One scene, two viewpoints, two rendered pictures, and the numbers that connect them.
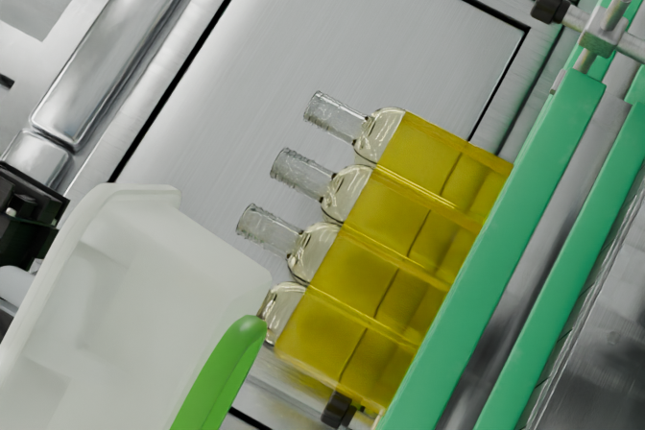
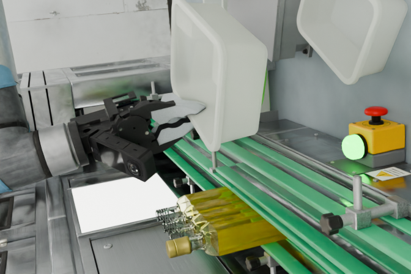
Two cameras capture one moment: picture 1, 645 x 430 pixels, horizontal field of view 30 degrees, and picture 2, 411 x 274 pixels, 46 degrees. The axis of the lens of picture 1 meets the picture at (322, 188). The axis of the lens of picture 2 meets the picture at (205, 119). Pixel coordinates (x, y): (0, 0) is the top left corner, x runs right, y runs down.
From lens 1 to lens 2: 90 cm
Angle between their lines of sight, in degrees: 63
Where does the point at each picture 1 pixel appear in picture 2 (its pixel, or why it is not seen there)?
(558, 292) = (265, 150)
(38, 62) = not seen: outside the picture
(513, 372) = (278, 158)
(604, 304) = (276, 139)
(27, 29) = not seen: outside the picture
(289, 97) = (140, 261)
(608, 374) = (295, 142)
